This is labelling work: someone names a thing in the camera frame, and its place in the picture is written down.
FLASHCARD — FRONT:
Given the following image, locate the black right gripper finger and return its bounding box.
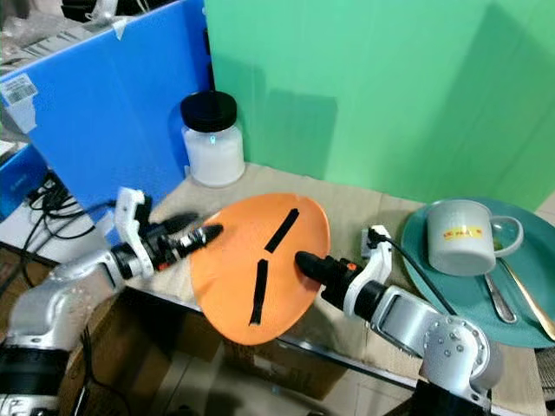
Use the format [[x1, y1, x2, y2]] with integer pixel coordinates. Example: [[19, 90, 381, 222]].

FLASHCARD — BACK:
[[293, 250, 339, 286]]

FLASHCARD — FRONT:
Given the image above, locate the orange plastic plate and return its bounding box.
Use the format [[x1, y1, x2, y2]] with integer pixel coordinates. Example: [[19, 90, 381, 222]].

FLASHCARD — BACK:
[[190, 192, 331, 347]]

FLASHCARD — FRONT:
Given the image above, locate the short black tape strip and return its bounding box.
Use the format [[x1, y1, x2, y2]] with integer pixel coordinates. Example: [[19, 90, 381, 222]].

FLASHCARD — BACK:
[[265, 208, 301, 254]]

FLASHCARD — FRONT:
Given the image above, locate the long black tape strip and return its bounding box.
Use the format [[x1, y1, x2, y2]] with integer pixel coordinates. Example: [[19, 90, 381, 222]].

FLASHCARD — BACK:
[[251, 259, 270, 326]]

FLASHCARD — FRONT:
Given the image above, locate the white powder jar black lid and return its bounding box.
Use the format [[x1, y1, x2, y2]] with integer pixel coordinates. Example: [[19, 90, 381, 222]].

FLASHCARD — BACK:
[[180, 90, 246, 188]]

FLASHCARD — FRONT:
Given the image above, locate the plain brown cardboard box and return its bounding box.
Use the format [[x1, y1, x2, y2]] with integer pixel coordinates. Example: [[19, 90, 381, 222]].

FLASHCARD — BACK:
[[85, 290, 202, 393]]

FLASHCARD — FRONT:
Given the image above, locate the teal plate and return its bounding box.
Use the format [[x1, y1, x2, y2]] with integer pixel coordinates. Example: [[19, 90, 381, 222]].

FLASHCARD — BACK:
[[400, 200, 555, 349]]

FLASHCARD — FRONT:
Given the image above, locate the grey mug yellow logo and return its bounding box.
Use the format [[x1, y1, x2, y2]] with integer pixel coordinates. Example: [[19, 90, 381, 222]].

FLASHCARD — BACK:
[[426, 198, 525, 277]]

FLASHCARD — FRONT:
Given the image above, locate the blue corrugated plastic board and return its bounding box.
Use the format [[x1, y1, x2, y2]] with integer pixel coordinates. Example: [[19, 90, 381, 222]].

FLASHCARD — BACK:
[[0, 0, 211, 219]]

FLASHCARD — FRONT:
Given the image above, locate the silver spoon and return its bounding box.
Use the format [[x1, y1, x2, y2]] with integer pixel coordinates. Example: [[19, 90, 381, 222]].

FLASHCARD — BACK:
[[483, 272, 518, 324]]

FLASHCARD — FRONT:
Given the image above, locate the blue cardboard box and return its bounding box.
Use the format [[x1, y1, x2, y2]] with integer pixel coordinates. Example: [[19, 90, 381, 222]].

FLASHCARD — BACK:
[[0, 141, 46, 219]]

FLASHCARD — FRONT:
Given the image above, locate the green backdrop board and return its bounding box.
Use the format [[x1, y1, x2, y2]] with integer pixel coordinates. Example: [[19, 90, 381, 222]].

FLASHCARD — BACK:
[[203, 0, 555, 211]]

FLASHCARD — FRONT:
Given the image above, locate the gold spoon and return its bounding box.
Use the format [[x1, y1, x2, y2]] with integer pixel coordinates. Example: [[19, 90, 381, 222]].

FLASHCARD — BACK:
[[497, 257, 555, 341]]

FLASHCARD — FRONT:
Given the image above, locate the white barcode label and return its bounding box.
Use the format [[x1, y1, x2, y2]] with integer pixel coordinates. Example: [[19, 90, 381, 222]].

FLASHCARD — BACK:
[[6, 73, 39, 107]]

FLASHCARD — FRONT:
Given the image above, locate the grey printer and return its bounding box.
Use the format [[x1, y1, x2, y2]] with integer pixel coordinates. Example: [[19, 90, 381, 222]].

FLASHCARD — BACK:
[[0, 17, 118, 79]]

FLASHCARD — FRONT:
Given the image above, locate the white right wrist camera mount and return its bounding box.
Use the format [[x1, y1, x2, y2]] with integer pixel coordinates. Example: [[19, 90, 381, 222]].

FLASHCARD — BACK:
[[343, 224, 393, 318]]

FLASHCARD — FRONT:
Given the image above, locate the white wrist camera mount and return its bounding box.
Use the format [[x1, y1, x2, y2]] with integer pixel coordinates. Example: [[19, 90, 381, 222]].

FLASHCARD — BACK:
[[114, 187, 154, 254], [343, 224, 393, 318]]

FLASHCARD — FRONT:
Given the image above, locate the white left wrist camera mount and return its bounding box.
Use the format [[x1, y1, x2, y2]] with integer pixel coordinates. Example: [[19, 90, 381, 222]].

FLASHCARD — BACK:
[[114, 187, 154, 254]]

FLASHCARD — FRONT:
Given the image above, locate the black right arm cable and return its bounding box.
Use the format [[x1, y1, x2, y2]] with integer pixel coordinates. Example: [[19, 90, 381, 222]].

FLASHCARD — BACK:
[[385, 234, 458, 315]]

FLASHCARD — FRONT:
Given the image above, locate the black cable bundle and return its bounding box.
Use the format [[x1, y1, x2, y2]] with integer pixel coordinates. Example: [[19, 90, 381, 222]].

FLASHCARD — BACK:
[[43, 186, 131, 239]]

